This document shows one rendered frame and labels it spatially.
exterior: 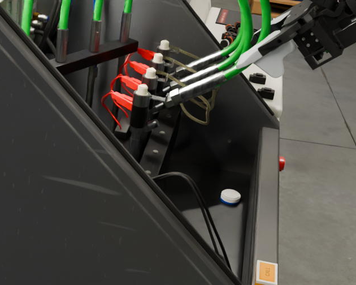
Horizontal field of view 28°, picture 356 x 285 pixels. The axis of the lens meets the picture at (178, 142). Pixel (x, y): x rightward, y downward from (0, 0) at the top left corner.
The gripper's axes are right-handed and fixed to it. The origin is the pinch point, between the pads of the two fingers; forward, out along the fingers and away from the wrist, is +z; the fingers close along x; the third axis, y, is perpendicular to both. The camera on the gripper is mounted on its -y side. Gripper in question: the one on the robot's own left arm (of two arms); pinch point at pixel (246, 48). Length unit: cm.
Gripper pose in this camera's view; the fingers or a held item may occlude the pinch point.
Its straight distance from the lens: 112.3
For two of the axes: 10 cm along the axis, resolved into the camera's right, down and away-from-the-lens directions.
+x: 3.6, -5.7, 7.4
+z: -6.9, 3.7, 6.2
